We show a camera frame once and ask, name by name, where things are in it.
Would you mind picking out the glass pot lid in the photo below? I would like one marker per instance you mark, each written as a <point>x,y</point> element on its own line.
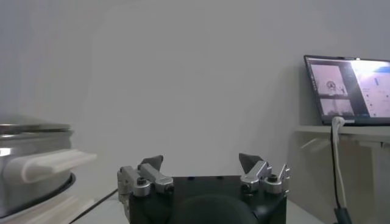
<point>36,127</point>

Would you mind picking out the open grey laptop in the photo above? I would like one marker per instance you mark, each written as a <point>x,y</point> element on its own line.
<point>350,88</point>

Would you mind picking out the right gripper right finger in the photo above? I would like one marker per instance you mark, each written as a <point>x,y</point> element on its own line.
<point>259,173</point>

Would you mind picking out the white side table with laptop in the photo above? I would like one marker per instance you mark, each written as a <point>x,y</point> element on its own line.
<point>365,131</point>

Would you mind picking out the stainless steel steamer basket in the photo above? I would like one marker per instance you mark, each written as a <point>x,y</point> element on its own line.
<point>39,143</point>

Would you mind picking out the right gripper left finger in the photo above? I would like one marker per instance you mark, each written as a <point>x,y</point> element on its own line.
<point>146,179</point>

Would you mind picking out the steel steamer pot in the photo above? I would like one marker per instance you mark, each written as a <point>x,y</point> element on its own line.
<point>45,165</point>

